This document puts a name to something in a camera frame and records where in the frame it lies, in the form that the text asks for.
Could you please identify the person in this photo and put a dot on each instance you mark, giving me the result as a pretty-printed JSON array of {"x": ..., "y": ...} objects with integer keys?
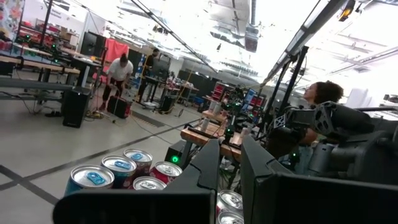
[
  {"x": 150, "y": 62},
  {"x": 119, "y": 71},
  {"x": 325, "y": 91}
]

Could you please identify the red black suitcase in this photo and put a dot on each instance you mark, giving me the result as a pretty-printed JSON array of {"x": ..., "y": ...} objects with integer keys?
[{"x": 119, "y": 107}]

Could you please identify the pink white Spindrift can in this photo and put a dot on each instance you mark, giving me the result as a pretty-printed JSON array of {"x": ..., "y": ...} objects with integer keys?
[{"x": 230, "y": 218}]

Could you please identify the black speaker box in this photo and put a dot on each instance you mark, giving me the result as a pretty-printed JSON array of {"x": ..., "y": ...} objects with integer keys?
[{"x": 76, "y": 107}]

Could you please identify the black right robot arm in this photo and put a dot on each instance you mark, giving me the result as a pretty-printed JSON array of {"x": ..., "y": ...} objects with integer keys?
[{"x": 342, "y": 121}]

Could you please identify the overhead light bar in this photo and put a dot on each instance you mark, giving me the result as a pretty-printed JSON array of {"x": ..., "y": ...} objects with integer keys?
[{"x": 311, "y": 28}]

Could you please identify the wooden bench table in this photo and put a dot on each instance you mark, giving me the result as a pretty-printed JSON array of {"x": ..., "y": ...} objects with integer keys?
[{"x": 40, "y": 64}]

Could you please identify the black device green light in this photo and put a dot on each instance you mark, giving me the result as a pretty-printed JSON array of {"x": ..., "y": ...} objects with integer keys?
[{"x": 174, "y": 154}]

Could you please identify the black computer monitor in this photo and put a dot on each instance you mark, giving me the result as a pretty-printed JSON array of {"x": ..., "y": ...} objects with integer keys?
[{"x": 91, "y": 43}]

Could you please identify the red hanging cloth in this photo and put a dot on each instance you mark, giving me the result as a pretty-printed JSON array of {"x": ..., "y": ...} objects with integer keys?
[{"x": 115, "y": 51}]

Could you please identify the floral hanging cloth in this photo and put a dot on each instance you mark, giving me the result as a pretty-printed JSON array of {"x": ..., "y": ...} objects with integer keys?
[{"x": 11, "y": 17}]

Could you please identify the black frame post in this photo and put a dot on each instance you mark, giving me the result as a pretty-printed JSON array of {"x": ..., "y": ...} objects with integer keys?
[{"x": 293, "y": 77}]

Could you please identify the wooden workbench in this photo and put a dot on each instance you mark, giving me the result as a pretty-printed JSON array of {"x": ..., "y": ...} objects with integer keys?
[{"x": 205, "y": 132}]

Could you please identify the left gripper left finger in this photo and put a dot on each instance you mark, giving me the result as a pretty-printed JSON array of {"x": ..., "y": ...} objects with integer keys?
[{"x": 140, "y": 207}]

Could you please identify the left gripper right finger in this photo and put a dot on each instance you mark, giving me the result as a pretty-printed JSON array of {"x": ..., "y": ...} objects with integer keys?
[{"x": 311, "y": 202}]

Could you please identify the slim silver can blue tab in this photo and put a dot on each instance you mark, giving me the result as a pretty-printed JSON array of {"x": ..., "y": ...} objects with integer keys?
[
  {"x": 90, "y": 179},
  {"x": 119, "y": 166},
  {"x": 138, "y": 155}
]

